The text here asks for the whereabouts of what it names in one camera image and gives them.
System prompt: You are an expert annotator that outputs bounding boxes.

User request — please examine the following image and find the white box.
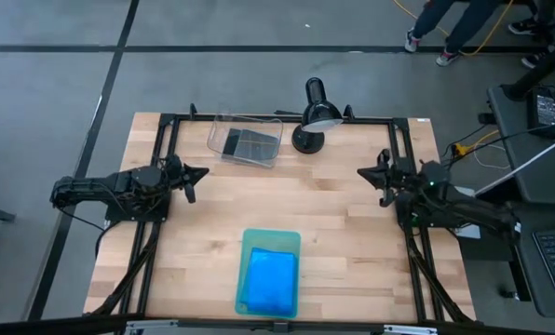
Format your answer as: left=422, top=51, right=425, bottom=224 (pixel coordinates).
left=446, top=184, right=482, bottom=240

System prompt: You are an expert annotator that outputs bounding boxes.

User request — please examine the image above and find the black desk leg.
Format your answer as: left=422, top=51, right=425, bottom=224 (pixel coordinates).
left=499, top=27, right=555, bottom=102

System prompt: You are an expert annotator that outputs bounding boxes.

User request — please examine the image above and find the dark grey side desk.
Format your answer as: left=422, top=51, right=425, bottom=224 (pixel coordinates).
left=485, top=85, right=555, bottom=320

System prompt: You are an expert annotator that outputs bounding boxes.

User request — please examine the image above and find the green translucent tray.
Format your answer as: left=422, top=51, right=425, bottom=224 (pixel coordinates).
left=234, top=227, right=303, bottom=320

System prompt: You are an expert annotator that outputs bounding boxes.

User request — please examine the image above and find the person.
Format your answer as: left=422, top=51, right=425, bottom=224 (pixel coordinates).
left=403, top=0, right=505, bottom=68
left=508, top=0, right=555, bottom=70

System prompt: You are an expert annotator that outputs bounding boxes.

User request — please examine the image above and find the clear plastic bin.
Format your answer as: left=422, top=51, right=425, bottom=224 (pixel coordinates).
left=206, top=114, right=285, bottom=169

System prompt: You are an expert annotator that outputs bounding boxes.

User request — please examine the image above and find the black desk lamp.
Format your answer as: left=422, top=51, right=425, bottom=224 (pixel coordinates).
left=291, top=76, right=345, bottom=154

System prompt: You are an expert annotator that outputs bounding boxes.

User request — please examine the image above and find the white flat cable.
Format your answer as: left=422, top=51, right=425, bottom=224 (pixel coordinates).
left=474, top=131, right=555, bottom=196

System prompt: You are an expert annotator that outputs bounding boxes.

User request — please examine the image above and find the black aluminium table frame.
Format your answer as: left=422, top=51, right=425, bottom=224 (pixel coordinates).
left=84, top=102, right=477, bottom=325

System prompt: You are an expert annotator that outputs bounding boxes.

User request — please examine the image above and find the black power adapter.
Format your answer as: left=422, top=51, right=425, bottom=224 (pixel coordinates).
left=526, top=87, right=555, bottom=140

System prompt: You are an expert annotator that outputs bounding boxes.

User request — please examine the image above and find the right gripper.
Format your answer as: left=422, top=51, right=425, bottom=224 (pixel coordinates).
left=357, top=148, right=413, bottom=208

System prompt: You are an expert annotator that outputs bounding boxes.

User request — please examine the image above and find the black crossbar with silver brackets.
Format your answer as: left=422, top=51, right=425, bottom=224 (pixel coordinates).
left=0, top=314, right=555, bottom=335

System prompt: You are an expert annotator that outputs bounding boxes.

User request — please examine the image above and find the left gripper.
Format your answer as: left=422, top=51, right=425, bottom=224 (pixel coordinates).
left=165, top=154, right=210, bottom=205

